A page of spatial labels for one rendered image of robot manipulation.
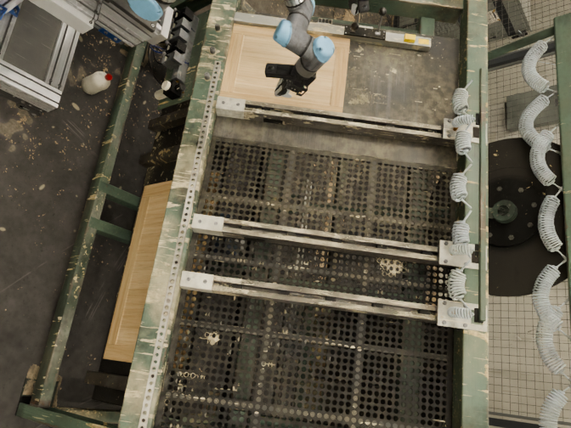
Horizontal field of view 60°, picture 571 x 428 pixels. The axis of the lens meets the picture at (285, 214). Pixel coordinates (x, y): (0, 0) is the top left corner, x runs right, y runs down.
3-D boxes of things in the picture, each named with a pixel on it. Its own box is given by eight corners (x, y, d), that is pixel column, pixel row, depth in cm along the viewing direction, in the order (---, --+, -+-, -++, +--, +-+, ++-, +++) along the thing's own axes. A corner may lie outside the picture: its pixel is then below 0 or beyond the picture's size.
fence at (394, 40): (235, 17, 240) (234, 11, 236) (428, 43, 240) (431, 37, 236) (234, 25, 239) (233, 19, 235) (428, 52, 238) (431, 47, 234)
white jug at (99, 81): (82, 73, 269) (104, 63, 257) (98, 83, 276) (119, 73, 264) (78, 89, 266) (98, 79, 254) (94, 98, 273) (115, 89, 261)
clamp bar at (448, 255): (197, 214, 207) (189, 194, 184) (476, 252, 207) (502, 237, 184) (192, 237, 204) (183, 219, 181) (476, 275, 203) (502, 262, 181)
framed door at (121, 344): (147, 187, 266) (144, 185, 264) (220, 172, 233) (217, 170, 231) (106, 358, 237) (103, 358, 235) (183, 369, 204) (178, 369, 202)
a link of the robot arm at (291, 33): (277, 21, 164) (305, 38, 167) (268, 44, 158) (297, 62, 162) (288, 5, 157) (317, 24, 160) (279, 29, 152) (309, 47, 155)
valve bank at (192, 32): (156, 8, 241) (189, -11, 227) (178, 25, 252) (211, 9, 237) (132, 95, 225) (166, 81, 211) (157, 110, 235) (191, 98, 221)
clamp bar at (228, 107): (219, 100, 225) (214, 69, 202) (477, 134, 224) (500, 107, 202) (216, 119, 222) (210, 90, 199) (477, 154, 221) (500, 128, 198)
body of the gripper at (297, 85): (300, 98, 181) (315, 82, 171) (279, 90, 178) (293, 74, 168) (302, 80, 184) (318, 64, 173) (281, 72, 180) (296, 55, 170)
